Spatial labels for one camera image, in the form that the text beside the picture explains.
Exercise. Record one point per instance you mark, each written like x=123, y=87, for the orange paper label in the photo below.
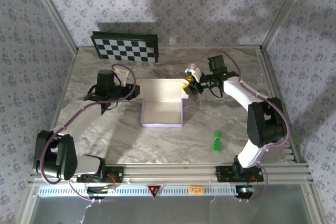
x=197, y=190

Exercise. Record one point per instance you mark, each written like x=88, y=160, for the black controller board with lights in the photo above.
x=245, y=191

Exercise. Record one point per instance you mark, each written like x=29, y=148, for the white and lavender paper box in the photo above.
x=161, y=111

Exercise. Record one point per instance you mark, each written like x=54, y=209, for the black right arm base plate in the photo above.
x=223, y=174

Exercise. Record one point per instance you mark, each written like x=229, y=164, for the aluminium corner post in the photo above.
x=285, y=11
x=56, y=16

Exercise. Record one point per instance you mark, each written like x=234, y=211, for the grey metal lower tray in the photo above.
x=168, y=211

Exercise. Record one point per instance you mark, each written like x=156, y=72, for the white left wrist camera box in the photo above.
x=122, y=73

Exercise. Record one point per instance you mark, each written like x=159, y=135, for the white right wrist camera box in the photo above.
x=193, y=69

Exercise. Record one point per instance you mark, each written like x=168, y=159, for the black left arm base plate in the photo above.
x=116, y=175

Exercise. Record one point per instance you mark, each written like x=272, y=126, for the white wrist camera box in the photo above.
x=193, y=69
x=122, y=73

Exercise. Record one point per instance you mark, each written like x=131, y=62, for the black and white checkerboard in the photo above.
x=126, y=48

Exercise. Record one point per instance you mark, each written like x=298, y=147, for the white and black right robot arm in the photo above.
x=265, y=124

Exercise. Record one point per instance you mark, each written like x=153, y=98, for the aluminium left side rail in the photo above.
x=67, y=77

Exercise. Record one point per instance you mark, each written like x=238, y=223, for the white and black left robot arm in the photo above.
x=57, y=158

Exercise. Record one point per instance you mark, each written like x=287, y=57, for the aluminium right corner post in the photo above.
x=285, y=11

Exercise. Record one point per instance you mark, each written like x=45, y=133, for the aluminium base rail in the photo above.
x=168, y=172

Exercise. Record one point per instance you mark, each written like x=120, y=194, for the small green toy block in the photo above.
x=217, y=135

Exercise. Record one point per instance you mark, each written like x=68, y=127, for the long green toy block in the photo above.
x=216, y=147

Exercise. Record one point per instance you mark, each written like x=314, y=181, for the aluminium left corner post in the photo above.
x=56, y=16

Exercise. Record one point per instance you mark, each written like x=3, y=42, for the red triangle sticker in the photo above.
x=154, y=190

